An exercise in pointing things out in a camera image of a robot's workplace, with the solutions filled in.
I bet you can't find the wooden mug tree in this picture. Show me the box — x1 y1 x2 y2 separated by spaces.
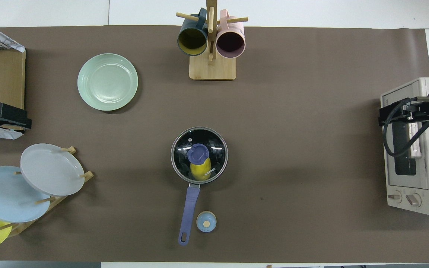
176 0 248 81

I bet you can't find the wooden plate rack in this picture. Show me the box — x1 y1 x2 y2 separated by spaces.
0 146 94 238

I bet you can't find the glass lid with purple knob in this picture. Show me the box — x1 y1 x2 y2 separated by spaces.
171 127 229 184

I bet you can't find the grey plate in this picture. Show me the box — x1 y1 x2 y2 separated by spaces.
20 143 86 197

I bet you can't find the wooden wire shelf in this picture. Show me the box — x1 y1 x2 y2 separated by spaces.
0 28 26 131

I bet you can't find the dark pot with purple handle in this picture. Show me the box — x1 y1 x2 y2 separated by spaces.
171 127 229 246

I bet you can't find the light blue plate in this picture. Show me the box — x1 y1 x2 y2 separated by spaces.
0 166 51 224

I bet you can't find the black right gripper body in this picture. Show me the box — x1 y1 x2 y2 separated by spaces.
403 98 429 123

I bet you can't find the black wire basket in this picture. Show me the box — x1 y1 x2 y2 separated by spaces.
0 31 25 51

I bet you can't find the dark teal mug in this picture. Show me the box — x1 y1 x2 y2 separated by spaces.
177 8 208 56

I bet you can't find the pink mug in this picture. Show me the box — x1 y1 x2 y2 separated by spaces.
216 9 246 59

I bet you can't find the mint green plate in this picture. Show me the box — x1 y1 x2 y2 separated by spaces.
77 53 139 111

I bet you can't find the brown table mat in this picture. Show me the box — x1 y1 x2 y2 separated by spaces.
0 25 429 263

